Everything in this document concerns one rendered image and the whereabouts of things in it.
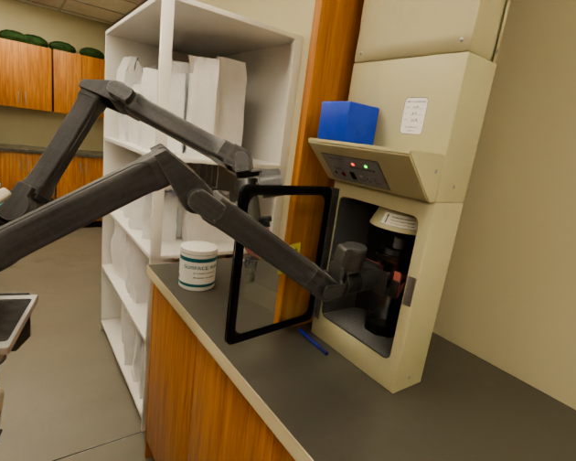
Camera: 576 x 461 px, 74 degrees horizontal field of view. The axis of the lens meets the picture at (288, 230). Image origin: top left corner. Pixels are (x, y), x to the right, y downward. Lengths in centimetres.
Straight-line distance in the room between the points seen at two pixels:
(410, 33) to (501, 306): 80
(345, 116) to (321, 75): 20
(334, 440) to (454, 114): 69
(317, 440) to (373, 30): 93
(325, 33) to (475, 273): 83
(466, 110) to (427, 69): 12
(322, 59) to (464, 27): 36
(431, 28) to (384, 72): 14
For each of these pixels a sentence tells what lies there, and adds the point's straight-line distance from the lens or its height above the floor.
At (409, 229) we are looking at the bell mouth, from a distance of 96.
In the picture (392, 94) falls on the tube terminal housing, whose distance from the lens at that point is 98.
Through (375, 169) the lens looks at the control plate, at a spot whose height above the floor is 146.
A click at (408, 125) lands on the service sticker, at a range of 93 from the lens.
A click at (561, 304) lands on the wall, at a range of 125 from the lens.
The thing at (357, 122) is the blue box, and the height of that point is 156.
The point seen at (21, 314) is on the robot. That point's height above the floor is 104.
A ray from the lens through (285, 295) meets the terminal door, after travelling 105.
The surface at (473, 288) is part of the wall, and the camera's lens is 134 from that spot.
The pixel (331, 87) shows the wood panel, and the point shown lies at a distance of 111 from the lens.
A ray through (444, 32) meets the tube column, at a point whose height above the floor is 175.
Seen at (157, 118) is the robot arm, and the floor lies 151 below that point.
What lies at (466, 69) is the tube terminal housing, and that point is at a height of 168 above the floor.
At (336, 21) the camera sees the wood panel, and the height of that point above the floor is 181.
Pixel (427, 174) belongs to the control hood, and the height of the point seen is 147.
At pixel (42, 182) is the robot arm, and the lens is 115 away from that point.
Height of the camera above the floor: 150
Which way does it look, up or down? 13 degrees down
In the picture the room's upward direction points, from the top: 8 degrees clockwise
